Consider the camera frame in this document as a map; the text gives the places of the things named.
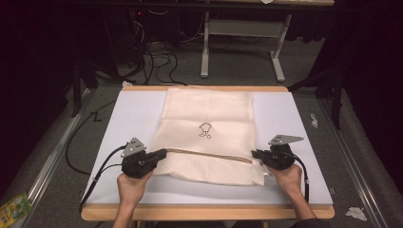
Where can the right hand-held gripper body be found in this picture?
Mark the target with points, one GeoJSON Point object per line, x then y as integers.
{"type": "Point", "coordinates": [280, 158]}

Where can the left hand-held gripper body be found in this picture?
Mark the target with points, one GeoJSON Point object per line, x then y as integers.
{"type": "Point", "coordinates": [138, 164]}

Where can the cream mesh laundry bag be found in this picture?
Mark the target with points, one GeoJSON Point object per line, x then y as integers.
{"type": "Point", "coordinates": [206, 107]}

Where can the person's right hand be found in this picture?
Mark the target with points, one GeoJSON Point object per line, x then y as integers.
{"type": "Point", "coordinates": [288, 182]}

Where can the person's left hand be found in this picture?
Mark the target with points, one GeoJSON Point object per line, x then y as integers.
{"type": "Point", "coordinates": [133, 190]}

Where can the white table mat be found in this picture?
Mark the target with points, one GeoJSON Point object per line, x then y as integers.
{"type": "Point", "coordinates": [278, 114]}

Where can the small clear plastic wrapper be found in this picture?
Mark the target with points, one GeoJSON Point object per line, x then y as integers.
{"type": "Point", "coordinates": [314, 121]}

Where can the small white scrap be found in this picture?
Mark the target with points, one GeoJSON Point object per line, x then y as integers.
{"type": "Point", "coordinates": [126, 84]}

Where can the black metal stand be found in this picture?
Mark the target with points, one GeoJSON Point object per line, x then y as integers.
{"type": "Point", "coordinates": [83, 79]}
{"type": "Point", "coordinates": [335, 91]}

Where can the crumpled white paper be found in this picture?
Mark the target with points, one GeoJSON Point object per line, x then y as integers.
{"type": "Point", "coordinates": [356, 213]}

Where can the dark computer tower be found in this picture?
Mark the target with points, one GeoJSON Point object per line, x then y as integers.
{"type": "Point", "coordinates": [122, 34]}

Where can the green snack packet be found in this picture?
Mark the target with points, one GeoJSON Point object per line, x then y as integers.
{"type": "Point", "coordinates": [14, 209]}

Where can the aluminium floor rail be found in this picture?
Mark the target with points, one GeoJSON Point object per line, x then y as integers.
{"type": "Point", "coordinates": [50, 158]}
{"type": "Point", "coordinates": [351, 171]}

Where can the white metal desk frame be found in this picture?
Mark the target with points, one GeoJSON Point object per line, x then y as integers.
{"type": "Point", "coordinates": [244, 28]}

